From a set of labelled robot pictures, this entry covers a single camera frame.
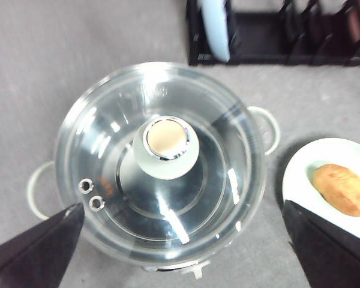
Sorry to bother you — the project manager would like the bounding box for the green electric steamer pot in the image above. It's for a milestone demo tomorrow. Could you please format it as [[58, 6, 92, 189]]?
[[27, 62, 281, 278]]

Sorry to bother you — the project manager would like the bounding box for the brown potato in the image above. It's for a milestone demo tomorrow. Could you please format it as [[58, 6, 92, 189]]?
[[312, 164, 360, 217]]

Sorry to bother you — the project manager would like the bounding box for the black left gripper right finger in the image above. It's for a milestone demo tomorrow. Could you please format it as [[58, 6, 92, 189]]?
[[283, 200, 360, 288]]

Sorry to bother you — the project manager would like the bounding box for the green plate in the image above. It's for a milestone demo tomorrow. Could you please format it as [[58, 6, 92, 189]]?
[[282, 138, 360, 236]]

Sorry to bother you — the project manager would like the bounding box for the glass steamer lid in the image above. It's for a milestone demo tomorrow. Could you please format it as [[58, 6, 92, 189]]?
[[55, 61, 266, 266]]

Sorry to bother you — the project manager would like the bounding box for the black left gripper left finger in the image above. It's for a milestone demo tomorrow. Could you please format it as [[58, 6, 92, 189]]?
[[0, 202, 85, 288]]

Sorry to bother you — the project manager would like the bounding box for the blue plate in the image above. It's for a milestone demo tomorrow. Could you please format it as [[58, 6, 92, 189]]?
[[202, 0, 230, 63]]

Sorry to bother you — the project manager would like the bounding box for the black plate rack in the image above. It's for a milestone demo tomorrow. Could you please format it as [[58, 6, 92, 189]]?
[[187, 0, 360, 66]]

